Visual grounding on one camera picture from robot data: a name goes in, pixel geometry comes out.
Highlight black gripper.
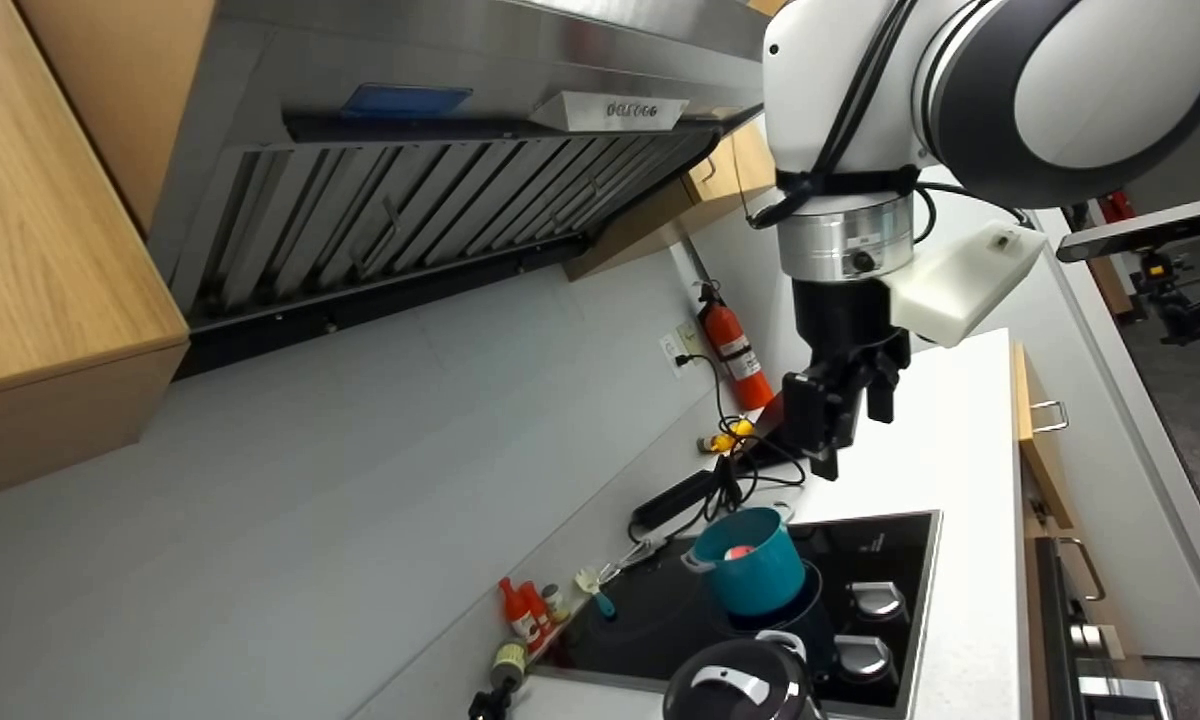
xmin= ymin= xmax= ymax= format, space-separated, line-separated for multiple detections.
xmin=775 ymin=275 xmax=915 ymax=484

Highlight teal blue pot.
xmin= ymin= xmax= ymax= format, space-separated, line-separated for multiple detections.
xmin=677 ymin=502 xmax=811 ymax=625

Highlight black pot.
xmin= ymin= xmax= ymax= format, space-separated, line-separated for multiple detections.
xmin=660 ymin=626 xmax=833 ymax=720

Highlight black laptop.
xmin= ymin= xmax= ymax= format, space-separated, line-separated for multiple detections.
xmin=735 ymin=338 xmax=869 ymax=472

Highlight red fire extinguisher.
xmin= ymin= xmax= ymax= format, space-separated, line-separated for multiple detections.
xmin=687 ymin=275 xmax=779 ymax=414

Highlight yellow plug object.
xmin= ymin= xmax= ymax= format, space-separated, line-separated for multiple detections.
xmin=698 ymin=419 xmax=751 ymax=461

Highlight black power strip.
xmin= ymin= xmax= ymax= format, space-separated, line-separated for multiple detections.
xmin=627 ymin=466 xmax=727 ymax=536

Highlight silver cooktop knob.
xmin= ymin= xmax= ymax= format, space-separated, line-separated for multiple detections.
xmin=845 ymin=576 xmax=912 ymax=632
xmin=833 ymin=632 xmax=894 ymax=691

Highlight black glass cooktop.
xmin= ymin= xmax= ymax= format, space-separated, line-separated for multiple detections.
xmin=545 ymin=509 xmax=942 ymax=720

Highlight black tripod stand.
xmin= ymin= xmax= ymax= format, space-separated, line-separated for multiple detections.
xmin=1051 ymin=190 xmax=1200 ymax=350

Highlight red bottle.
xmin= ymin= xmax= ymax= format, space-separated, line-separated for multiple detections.
xmin=495 ymin=572 xmax=565 ymax=654

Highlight dark bottle yellow label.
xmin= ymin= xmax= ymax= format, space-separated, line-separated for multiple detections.
xmin=464 ymin=636 xmax=531 ymax=720

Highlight stainless steel range hood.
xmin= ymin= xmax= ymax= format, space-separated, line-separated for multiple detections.
xmin=142 ymin=0 xmax=817 ymax=383

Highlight black power cable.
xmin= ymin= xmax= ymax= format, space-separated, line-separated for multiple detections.
xmin=705 ymin=443 xmax=811 ymax=536

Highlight white wall outlet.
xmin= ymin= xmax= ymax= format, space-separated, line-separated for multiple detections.
xmin=660 ymin=329 xmax=705 ymax=370

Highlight silver drawer handle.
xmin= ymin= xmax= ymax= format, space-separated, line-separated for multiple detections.
xmin=1022 ymin=393 xmax=1070 ymax=440

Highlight silver oven handle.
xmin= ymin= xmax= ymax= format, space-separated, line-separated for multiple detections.
xmin=1031 ymin=525 xmax=1109 ymax=613

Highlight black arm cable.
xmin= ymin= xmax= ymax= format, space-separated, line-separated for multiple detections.
xmin=751 ymin=0 xmax=952 ymax=233

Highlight blue handled utensil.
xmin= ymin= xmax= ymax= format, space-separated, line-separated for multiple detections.
xmin=573 ymin=568 xmax=624 ymax=625

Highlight large wooden wall cabinet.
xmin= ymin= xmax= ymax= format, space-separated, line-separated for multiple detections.
xmin=0 ymin=0 xmax=192 ymax=509

